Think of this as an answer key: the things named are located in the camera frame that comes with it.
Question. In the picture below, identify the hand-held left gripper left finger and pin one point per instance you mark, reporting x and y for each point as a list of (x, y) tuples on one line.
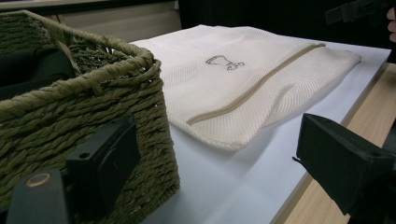
[(102, 161)]

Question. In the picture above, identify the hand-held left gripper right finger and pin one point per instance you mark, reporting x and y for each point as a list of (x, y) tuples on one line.
[(348, 161)]

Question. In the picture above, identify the green woven basket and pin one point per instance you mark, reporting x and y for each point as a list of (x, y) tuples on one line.
[(46, 121)]

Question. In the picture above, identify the white mesh laundry bag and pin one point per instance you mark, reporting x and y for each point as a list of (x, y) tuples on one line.
[(218, 96)]

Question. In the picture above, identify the pale blue table board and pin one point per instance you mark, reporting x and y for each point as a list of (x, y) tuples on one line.
[(233, 186)]

